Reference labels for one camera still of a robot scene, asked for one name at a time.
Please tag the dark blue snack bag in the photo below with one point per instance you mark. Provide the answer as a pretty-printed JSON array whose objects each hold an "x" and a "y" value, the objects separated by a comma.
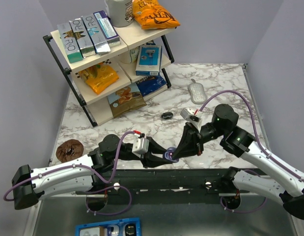
[{"x": 150, "y": 84}]

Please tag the blue silver RO box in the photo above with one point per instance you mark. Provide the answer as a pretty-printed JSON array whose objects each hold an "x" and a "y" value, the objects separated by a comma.
[{"x": 98, "y": 39}]

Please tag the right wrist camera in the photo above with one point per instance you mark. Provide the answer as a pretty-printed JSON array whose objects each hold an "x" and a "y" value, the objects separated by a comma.
[{"x": 192, "y": 116}]

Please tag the orange chips bag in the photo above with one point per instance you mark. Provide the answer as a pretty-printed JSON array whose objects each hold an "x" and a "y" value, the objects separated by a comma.
[{"x": 151, "y": 15}]

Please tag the white cup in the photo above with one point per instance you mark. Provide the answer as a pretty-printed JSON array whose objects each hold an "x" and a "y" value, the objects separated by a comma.
[{"x": 129, "y": 56}]

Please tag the purple white box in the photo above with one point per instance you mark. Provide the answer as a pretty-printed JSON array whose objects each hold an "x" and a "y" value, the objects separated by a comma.
[{"x": 108, "y": 30}]

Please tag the black earbud charging case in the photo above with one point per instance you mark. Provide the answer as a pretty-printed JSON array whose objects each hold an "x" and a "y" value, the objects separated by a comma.
[{"x": 167, "y": 115}]

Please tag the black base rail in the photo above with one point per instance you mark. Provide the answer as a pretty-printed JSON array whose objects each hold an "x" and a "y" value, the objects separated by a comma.
[{"x": 175, "y": 186}]

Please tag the brown cookie bag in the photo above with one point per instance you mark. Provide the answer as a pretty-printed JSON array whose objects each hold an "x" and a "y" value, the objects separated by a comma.
[{"x": 126, "y": 99}]

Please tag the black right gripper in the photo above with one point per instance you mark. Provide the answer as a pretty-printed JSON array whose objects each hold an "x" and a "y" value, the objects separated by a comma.
[{"x": 190, "y": 143}]

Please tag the brown crumpled wrapper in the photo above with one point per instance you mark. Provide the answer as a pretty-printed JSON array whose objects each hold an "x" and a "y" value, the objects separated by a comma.
[{"x": 69, "y": 150}]

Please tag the blue razor box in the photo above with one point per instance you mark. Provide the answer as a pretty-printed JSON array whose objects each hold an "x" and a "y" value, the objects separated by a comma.
[{"x": 149, "y": 60}]

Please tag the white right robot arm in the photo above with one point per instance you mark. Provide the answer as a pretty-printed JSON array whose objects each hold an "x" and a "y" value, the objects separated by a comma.
[{"x": 285, "y": 184}]

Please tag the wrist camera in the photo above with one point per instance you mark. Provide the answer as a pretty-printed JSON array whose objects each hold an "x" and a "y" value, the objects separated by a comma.
[
  {"x": 192, "y": 116},
  {"x": 140, "y": 145}
]

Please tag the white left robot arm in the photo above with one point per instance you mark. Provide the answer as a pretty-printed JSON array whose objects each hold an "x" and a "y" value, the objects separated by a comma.
[{"x": 88, "y": 172}]

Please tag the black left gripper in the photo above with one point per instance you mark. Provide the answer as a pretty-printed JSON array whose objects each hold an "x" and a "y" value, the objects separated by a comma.
[{"x": 149, "y": 161}]

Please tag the grey printed mug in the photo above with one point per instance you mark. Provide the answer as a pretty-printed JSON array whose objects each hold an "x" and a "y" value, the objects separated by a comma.
[{"x": 120, "y": 12}]

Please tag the teal RO box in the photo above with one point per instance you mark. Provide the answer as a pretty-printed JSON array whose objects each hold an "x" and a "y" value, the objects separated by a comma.
[{"x": 69, "y": 42}]

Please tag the orange snack bag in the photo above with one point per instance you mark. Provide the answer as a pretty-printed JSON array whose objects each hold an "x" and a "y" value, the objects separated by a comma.
[{"x": 98, "y": 77}]

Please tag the black frame wooden shelf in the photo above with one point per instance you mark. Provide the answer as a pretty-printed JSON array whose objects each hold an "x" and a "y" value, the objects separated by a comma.
[{"x": 96, "y": 106}]

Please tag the blue plastic tray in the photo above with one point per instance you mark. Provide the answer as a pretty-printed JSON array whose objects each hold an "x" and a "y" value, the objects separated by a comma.
[{"x": 119, "y": 227}]

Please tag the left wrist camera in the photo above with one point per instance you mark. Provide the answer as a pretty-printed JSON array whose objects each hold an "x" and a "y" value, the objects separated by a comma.
[{"x": 140, "y": 145}]

